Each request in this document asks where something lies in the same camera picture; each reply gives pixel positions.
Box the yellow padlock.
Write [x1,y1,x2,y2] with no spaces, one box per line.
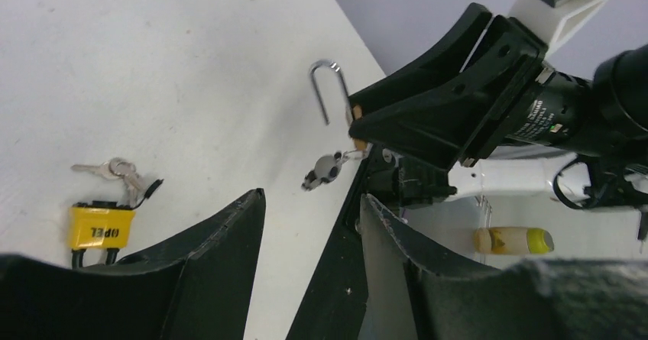
[67,200,136,269]

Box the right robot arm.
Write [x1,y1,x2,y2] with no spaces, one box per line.
[349,3,647,210]

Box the brass padlock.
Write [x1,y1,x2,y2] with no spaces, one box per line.
[309,59,370,152]

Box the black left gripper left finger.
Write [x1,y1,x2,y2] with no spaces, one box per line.
[1,189,266,339]

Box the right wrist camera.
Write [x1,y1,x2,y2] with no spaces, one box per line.
[509,0,609,57]

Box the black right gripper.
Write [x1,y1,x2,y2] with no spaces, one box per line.
[349,3,548,171]

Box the yellow capped bottle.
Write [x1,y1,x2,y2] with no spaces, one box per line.
[473,227,555,256]

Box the silver keys bunch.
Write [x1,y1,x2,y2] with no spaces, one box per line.
[70,157,164,209]

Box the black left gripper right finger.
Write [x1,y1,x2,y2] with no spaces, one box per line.
[359,194,647,339]

